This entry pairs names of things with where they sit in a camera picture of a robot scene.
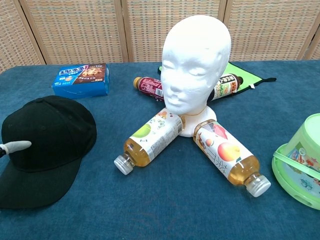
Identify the black baseball cap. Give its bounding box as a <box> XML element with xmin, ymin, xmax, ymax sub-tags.
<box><xmin>0</xmin><ymin>95</ymin><xmax>98</xmax><ymax>210</ymax></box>

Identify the green apple tea bottle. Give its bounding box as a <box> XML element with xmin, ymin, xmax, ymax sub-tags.
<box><xmin>113</xmin><ymin>107</ymin><xmax>186</xmax><ymax>175</ymax></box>

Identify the dark tea bottle green label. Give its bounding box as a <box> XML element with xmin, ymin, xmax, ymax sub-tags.
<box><xmin>208</xmin><ymin>73</ymin><xmax>244</xmax><ymax>102</ymax></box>

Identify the white foam mannequin head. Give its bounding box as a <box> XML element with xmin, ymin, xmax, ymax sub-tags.
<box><xmin>159</xmin><ymin>14</ymin><xmax>232</xmax><ymax>138</ymax></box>

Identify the green plastic toy bucket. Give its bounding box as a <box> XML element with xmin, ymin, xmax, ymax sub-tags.
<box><xmin>271</xmin><ymin>113</ymin><xmax>320</xmax><ymax>211</ymax></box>

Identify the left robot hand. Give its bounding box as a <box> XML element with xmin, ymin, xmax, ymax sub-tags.
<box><xmin>0</xmin><ymin>140</ymin><xmax>33</xmax><ymax>158</ymax></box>

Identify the blue cookie box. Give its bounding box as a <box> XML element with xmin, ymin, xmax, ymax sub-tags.
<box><xmin>51</xmin><ymin>62</ymin><xmax>110</xmax><ymax>102</ymax></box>

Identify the green cloth bag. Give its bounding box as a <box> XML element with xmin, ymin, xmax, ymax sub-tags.
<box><xmin>156</xmin><ymin>61</ymin><xmax>277</xmax><ymax>95</ymax></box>

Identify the woven wooden folding screen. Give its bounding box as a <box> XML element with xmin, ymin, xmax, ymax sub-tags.
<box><xmin>0</xmin><ymin>0</ymin><xmax>320</xmax><ymax>75</ymax></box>

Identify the peach tea bottle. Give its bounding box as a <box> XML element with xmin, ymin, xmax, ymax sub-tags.
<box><xmin>192</xmin><ymin>119</ymin><xmax>272</xmax><ymax>198</ymax></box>

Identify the maroon label drink bottle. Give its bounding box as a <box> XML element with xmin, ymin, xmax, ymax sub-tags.
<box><xmin>133</xmin><ymin>76</ymin><xmax>166</xmax><ymax>102</ymax></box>

